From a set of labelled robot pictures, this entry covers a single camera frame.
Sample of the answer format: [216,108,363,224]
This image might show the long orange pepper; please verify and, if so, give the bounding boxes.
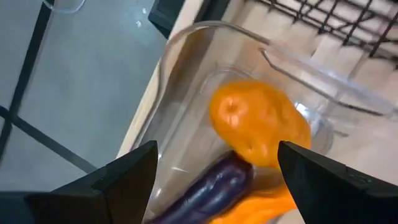
[208,183,298,224]

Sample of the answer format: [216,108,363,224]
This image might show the black wire basket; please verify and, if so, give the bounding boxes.
[245,0,398,68]

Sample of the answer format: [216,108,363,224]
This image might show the large clear plastic bin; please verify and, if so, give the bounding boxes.
[130,20,398,224]

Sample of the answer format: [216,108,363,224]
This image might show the white floor cable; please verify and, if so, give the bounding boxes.
[42,0,87,14]

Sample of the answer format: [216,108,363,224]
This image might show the orange bumpy vegetable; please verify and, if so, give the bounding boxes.
[208,79,312,169]

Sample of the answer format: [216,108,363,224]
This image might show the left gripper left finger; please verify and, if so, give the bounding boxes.
[0,140,159,224]

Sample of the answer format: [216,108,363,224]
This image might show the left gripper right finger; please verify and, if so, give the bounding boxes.
[277,141,398,224]

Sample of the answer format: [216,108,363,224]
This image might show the purple eggplant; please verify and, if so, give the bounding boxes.
[146,151,254,224]

